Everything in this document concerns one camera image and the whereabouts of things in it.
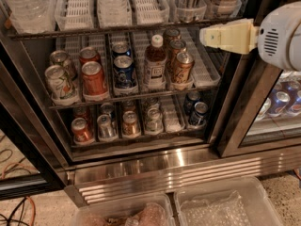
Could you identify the clear water bottle left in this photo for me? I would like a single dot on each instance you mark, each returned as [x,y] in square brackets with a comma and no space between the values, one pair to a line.
[32,16]

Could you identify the orange soda can rear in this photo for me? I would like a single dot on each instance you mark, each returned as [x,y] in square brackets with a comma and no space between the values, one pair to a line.
[88,54]

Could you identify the orange can bottom shelf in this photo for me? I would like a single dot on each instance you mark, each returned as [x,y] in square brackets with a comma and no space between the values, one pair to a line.
[81,130]

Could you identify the brown can bottom shelf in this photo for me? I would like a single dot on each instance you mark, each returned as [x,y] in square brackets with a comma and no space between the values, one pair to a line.
[130,123]

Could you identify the silver can behind white can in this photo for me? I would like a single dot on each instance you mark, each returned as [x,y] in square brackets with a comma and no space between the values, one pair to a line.
[62,58]

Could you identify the white green soda can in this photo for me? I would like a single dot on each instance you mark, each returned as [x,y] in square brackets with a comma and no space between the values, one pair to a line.
[59,82]

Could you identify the blue soda can front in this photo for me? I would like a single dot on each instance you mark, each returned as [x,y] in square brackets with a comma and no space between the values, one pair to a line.
[124,68]

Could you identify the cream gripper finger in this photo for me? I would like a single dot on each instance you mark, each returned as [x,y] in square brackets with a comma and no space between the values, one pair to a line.
[238,36]

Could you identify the clear bin with pink bags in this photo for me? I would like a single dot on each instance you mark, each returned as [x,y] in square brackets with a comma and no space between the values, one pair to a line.
[143,210]

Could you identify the brown tan can front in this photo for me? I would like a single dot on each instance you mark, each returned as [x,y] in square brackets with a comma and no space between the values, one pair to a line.
[181,70]

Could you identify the blue can bottom front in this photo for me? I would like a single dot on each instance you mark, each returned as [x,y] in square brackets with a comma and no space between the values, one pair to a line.
[197,116]

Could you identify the brown tea bottle white cap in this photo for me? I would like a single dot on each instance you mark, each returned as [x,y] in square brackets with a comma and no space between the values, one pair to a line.
[155,62]

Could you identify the silver can bottom shelf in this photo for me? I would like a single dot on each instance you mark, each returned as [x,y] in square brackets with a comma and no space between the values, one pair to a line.
[105,126]

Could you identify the orange soda can front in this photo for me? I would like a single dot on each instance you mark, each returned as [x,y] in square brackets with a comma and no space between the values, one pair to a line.
[94,78]

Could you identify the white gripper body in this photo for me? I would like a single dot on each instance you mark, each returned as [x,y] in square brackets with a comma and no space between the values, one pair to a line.
[277,38]

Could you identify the clear bin with bubble wrap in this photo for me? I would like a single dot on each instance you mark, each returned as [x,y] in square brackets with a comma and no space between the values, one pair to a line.
[232,202]

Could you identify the steel fridge cabinet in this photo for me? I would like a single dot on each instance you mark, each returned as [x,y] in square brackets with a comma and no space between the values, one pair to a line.
[238,137]

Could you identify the white green can bottom shelf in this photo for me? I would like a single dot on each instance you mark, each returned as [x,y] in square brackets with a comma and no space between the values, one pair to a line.
[154,120]

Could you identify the brown tan can middle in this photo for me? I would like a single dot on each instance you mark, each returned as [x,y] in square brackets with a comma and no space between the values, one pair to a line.
[174,47]

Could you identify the white empty tray middle shelf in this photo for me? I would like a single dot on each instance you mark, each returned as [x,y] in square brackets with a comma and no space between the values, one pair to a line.
[204,73]

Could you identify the blue soda can rear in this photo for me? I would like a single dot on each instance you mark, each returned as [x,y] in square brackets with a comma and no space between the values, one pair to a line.
[121,49]

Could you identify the pepsi can behind glass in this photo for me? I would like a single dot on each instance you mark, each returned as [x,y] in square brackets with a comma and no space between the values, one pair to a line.
[278,102]

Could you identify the brown tan can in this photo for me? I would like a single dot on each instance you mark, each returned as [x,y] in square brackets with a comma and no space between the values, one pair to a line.
[171,34]
[174,47]
[181,70]

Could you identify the orange soda can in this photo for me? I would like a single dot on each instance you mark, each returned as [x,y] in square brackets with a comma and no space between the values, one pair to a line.
[94,78]
[88,54]

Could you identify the blue soda can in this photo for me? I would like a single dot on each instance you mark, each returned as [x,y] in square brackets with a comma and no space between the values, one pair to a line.
[124,68]
[121,49]

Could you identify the brown tan can rear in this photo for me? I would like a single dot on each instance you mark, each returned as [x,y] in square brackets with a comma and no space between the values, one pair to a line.
[171,34]

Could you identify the open fridge glass door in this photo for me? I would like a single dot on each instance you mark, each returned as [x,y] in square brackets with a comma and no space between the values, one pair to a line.
[22,126]

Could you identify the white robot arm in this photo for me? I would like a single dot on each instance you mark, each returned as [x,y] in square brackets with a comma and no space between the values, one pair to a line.
[278,38]

